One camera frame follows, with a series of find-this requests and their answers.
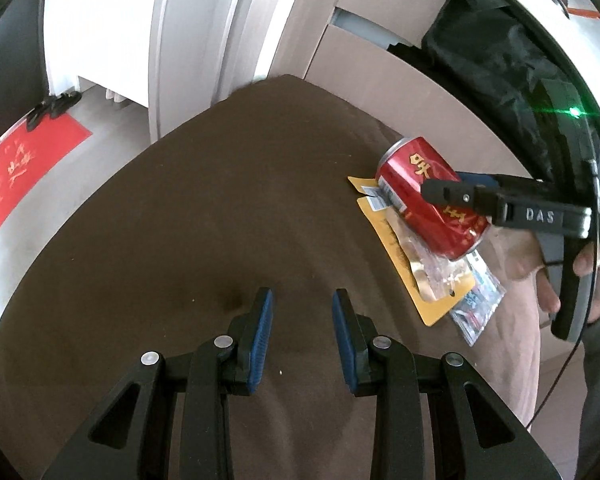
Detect yellow snack packet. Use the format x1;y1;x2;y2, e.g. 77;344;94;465
347;176;477;327

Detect red doormat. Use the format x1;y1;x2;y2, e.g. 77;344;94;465
0;112;93;256

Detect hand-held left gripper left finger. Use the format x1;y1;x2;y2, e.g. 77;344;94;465
40;287;276;480

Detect white kitchen counter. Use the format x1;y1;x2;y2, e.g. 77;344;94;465
455;0;600;171

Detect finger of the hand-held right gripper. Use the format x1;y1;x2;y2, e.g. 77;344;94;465
421;178;506;226
455;172;501;189

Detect black cloth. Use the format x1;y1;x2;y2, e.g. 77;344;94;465
387;0;581;181

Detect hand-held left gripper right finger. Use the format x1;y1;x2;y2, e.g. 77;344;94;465
331;288;563;480

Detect beige kitchen cabinet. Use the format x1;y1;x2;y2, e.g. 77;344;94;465
260;0;546;181

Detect black slippers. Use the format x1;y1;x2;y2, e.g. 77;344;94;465
26;91;83;131

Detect black cable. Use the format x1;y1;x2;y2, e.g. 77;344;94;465
525;160;600;432

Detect brown tablecloth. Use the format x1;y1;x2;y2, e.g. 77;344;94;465
0;74;541;480

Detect person's right hand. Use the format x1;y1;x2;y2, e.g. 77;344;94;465
495;227;600;322

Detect white cabinet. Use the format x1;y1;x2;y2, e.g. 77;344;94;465
42;0;181;111

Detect clear crumpled plastic packet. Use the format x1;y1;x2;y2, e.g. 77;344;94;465
449;250;507;346

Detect red drink can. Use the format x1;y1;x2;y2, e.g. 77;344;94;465
375;136;492;261

